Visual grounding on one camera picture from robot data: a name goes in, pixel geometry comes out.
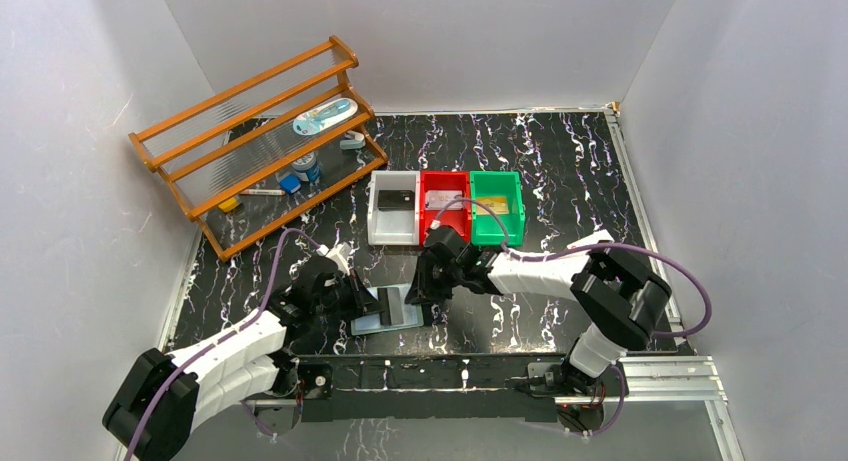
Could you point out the yellow small block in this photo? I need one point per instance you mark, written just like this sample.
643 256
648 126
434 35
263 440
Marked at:
229 205

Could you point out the white magnetic stripe card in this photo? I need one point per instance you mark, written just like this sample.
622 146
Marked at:
439 199

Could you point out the white marker pen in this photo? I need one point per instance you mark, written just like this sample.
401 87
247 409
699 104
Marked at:
263 192

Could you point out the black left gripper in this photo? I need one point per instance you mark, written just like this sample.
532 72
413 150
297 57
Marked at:
357 296

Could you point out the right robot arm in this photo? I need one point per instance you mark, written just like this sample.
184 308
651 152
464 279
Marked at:
623 297

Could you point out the light blue white stapler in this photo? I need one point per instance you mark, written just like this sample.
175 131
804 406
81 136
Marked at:
352 140

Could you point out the red plastic bin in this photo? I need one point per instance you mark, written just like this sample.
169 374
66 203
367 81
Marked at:
458 215

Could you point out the orange wooden shelf rack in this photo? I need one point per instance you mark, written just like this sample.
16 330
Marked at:
242 138

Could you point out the gold card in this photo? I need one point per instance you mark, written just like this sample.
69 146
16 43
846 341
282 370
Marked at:
498 204

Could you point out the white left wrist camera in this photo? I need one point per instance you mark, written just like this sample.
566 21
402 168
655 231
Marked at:
339 254

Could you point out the blue small block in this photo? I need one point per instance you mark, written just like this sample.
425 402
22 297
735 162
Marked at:
290 184

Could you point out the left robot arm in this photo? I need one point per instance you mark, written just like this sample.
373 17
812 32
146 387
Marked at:
166 396

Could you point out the green plastic bin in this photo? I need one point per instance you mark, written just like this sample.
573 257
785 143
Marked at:
501 192

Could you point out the white plastic bin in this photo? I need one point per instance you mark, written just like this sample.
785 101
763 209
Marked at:
396 228

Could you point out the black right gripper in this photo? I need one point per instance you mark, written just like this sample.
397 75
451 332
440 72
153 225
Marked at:
427 277

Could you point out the white small box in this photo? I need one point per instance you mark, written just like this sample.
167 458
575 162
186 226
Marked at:
599 236

